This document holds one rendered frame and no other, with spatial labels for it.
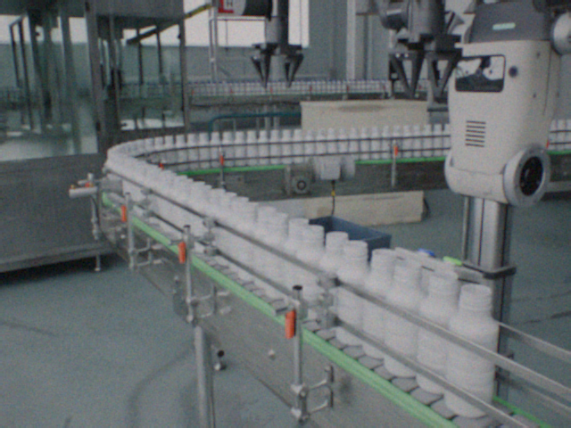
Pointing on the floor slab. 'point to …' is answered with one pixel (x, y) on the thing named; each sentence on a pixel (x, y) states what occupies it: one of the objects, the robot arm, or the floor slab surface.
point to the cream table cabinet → (409, 112)
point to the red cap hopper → (231, 58)
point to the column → (355, 42)
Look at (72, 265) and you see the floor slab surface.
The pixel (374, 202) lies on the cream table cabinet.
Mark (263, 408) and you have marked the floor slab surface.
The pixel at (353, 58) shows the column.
